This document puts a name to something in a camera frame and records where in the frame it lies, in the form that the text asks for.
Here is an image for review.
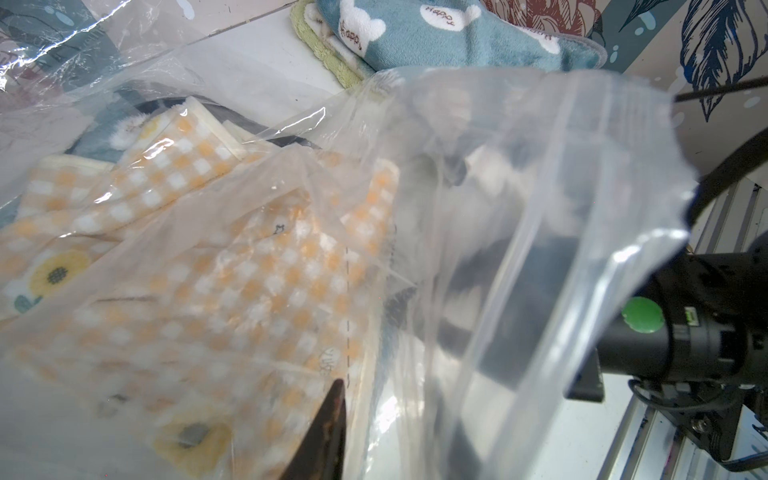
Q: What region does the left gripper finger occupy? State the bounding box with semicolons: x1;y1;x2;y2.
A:
279;379;347;480

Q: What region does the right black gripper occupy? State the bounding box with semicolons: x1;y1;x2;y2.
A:
387;149;604;479

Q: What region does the clear plastic vacuum bag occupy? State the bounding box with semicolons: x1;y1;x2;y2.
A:
1;1;695;479

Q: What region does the green fleece blanket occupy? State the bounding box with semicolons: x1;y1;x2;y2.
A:
289;1;374;89

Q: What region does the teal bear print blanket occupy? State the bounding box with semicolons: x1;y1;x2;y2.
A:
314;1;607;72

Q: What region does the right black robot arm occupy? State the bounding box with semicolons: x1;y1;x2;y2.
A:
565;232;767;473

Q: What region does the orange checkered blanket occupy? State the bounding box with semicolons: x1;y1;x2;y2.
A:
1;97;400;479

